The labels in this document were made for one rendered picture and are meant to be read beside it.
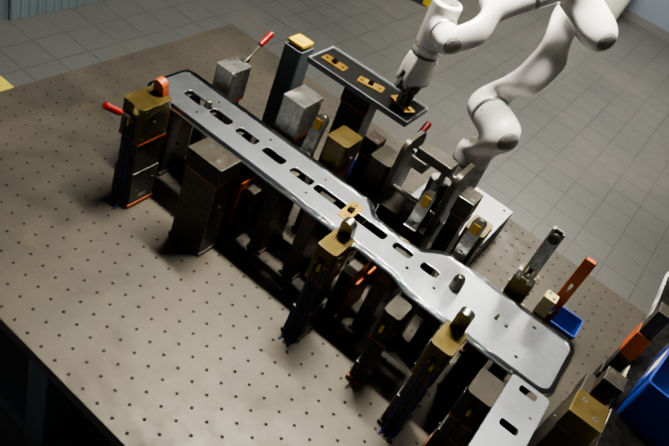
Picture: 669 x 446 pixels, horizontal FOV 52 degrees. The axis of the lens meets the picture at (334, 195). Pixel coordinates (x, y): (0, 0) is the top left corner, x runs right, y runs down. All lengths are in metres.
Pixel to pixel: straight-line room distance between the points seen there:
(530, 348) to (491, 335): 0.10
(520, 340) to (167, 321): 0.89
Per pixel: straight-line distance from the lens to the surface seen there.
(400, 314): 1.68
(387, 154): 1.98
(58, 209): 2.09
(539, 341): 1.83
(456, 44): 1.86
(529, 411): 1.67
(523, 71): 2.15
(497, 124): 2.13
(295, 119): 2.01
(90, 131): 2.37
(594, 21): 2.05
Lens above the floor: 2.17
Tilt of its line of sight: 38 degrees down
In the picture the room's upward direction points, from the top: 23 degrees clockwise
